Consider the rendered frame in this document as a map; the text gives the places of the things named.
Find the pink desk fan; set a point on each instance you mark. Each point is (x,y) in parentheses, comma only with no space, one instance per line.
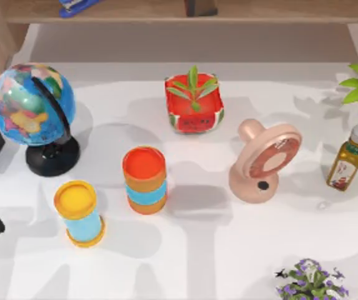
(266,162)

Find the blue world globe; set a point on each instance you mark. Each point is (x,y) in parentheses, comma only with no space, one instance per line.
(25,103)

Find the purple flower plant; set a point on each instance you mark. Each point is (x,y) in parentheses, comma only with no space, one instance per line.
(311,281)

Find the blue stapler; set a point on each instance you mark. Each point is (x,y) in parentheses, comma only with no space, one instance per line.
(75,6)

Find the watermelon plant pot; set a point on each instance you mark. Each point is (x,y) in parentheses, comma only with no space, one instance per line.
(194,115)

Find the yellow oil bottle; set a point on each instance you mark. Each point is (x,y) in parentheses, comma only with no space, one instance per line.
(345,162)

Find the wooden open shelf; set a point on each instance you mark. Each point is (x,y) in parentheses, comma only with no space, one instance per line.
(178,17)

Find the dark box on shelf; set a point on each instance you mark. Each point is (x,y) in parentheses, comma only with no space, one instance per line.
(201,7)

